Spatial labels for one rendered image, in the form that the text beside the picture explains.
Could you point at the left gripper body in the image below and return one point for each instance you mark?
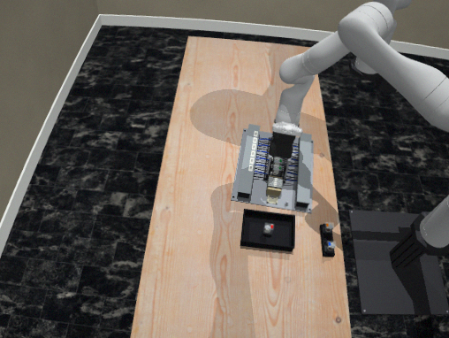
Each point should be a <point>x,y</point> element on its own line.
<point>284,133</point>

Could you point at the clear relay with blue button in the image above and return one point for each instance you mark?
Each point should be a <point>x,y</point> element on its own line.
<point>330,246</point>

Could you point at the clear relay with orange button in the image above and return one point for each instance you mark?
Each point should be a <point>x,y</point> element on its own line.
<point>328,227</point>

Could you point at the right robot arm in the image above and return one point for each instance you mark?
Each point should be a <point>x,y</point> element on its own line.
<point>392,5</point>

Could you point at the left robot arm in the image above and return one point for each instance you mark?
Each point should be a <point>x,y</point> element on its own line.
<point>427,89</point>

